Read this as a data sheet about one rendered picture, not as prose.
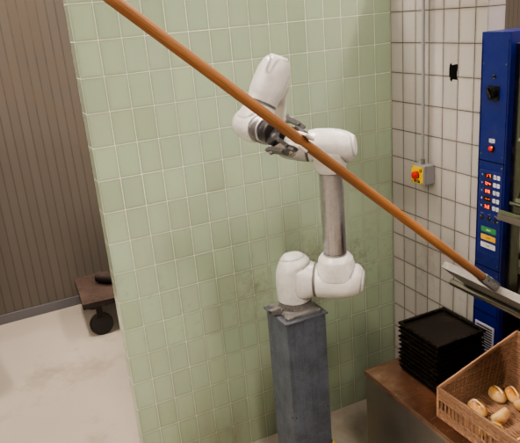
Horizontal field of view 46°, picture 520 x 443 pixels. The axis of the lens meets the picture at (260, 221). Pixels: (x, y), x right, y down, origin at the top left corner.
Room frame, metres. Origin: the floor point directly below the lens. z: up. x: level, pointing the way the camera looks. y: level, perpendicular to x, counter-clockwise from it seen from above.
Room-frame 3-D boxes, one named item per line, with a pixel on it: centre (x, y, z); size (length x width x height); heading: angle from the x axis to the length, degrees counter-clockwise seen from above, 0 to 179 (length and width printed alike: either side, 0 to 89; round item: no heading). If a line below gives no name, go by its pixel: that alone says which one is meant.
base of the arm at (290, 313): (2.54, -0.11, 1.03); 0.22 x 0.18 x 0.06; 115
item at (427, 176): (3.02, -0.85, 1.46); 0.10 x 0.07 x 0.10; 24
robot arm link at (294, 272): (2.54, -0.14, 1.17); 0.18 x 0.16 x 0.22; 74
